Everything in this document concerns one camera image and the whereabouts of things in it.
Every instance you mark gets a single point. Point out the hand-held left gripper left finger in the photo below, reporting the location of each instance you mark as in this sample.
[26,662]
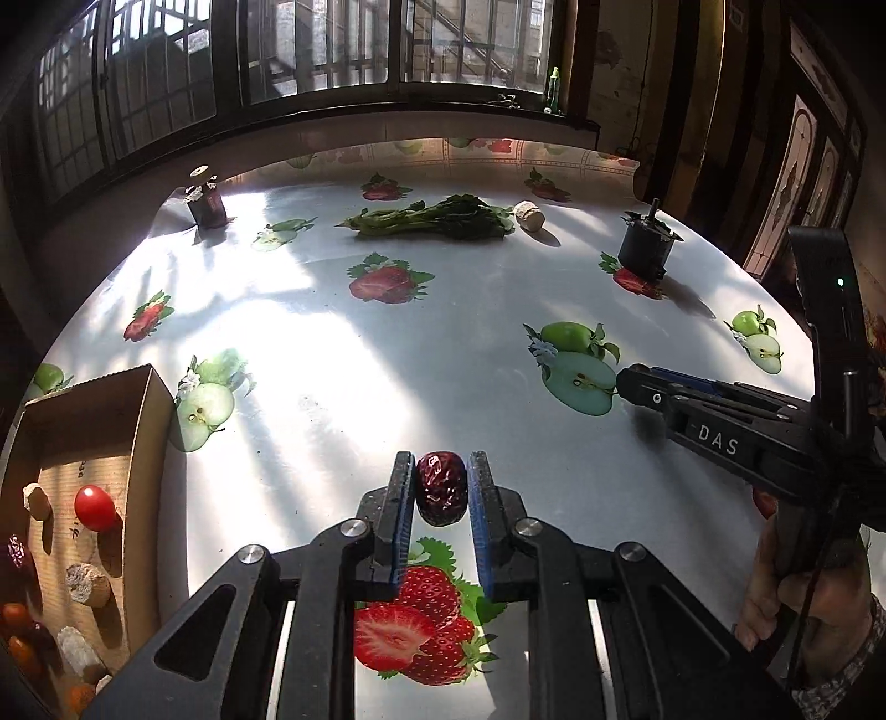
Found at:
[400,512]

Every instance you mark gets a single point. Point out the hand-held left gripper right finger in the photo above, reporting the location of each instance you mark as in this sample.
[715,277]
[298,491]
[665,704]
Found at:
[481,519]

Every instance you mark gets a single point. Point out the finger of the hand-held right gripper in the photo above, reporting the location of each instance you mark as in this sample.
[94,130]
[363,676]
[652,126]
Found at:
[692,381]
[713,436]

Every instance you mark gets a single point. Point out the red dried date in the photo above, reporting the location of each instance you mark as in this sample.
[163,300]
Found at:
[17,554]
[441,488]

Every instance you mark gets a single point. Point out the brown cardboard box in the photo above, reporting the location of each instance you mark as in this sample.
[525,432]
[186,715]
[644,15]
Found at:
[145,471]

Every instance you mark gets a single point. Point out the red cherry tomato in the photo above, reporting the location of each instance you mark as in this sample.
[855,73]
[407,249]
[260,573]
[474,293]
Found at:
[95,507]

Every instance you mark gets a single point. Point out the beige porous food chunk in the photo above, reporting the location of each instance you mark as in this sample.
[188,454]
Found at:
[86,585]
[38,500]
[79,651]

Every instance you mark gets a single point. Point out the mandarin orange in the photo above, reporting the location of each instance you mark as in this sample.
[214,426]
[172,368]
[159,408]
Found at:
[79,696]

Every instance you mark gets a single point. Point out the dark purple plum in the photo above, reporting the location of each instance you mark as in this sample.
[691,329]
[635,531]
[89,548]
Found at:
[41,633]

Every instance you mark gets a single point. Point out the person's right forearm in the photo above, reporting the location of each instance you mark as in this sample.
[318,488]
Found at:
[844,664]

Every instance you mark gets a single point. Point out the person's right hand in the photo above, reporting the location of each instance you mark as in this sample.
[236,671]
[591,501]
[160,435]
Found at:
[761,602]

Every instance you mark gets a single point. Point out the black cylindrical motor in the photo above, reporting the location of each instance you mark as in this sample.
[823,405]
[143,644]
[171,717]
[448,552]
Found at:
[644,249]

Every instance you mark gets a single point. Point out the fruit-printed tablecloth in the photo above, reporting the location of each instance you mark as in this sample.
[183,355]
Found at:
[387,360]

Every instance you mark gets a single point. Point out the wooden door with patterned glass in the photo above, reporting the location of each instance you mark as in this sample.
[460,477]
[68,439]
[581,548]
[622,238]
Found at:
[796,173]

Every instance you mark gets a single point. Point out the beige cork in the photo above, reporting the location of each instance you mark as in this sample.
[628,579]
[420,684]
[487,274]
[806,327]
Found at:
[529,213]

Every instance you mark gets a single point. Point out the green leafy vegetable bunch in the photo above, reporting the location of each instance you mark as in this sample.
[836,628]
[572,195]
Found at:
[429,220]

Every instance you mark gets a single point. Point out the green bottle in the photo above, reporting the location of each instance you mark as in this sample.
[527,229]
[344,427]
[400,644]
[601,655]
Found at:
[552,90]

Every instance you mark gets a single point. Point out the small dark corked bottle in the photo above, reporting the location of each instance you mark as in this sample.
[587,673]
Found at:
[207,204]

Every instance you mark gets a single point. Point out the small orange kumquat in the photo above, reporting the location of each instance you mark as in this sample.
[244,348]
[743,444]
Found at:
[24,654]
[14,613]

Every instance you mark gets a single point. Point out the dark framed window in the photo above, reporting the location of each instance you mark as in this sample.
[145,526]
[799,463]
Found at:
[228,62]

